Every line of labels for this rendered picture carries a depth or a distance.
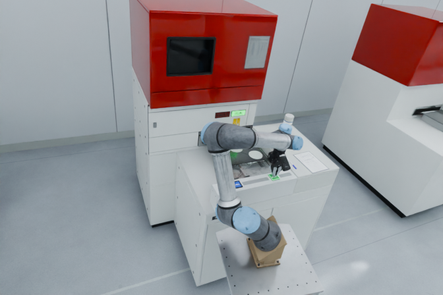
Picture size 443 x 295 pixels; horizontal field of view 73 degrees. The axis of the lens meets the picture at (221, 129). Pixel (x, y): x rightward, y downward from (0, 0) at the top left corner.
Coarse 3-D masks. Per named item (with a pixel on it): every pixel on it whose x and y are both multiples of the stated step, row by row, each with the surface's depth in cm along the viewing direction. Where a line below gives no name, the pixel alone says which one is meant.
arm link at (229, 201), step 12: (204, 132) 137; (216, 132) 131; (216, 144) 133; (216, 156) 138; (228, 156) 140; (216, 168) 141; (228, 168) 140; (228, 180) 141; (228, 192) 143; (228, 204) 143; (240, 204) 146; (216, 216) 151; (228, 216) 143
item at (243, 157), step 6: (246, 150) 217; (252, 150) 218; (258, 150) 219; (234, 156) 209; (240, 156) 210; (246, 156) 211; (264, 156) 213; (234, 162) 204; (240, 162) 204; (246, 162) 205
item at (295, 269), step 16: (288, 224) 173; (224, 240) 158; (240, 240) 159; (288, 240) 163; (224, 256) 150; (240, 256) 151; (288, 256) 154; (304, 256) 156; (240, 272) 144; (256, 272) 145; (272, 272) 146; (288, 272) 147; (304, 272) 148; (240, 288) 137; (256, 288) 138; (272, 288) 139; (288, 288) 140; (304, 288) 140; (320, 288) 141
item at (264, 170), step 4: (256, 168) 204; (260, 168) 205; (264, 168) 205; (268, 168) 206; (236, 172) 198; (248, 172) 199; (252, 172) 200; (256, 172) 200; (260, 172) 201; (264, 172) 201; (268, 172) 202; (240, 176) 194
